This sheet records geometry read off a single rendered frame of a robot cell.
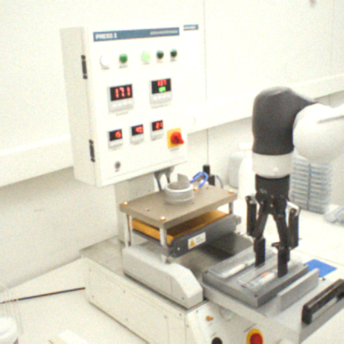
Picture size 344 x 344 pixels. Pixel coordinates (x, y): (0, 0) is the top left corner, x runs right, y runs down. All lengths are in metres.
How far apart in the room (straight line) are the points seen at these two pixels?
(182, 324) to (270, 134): 0.49
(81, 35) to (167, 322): 0.73
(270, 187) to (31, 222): 0.92
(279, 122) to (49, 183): 0.94
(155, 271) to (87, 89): 0.48
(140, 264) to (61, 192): 0.58
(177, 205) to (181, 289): 0.23
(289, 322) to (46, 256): 0.98
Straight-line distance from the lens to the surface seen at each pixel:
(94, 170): 1.27
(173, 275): 1.13
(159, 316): 1.23
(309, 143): 0.90
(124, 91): 1.26
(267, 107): 0.97
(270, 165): 0.99
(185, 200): 1.25
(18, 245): 1.67
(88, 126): 1.25
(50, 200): 1.69
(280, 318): 1.05
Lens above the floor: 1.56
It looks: 17 degrees down
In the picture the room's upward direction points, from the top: 3 degrees counter-clockwise
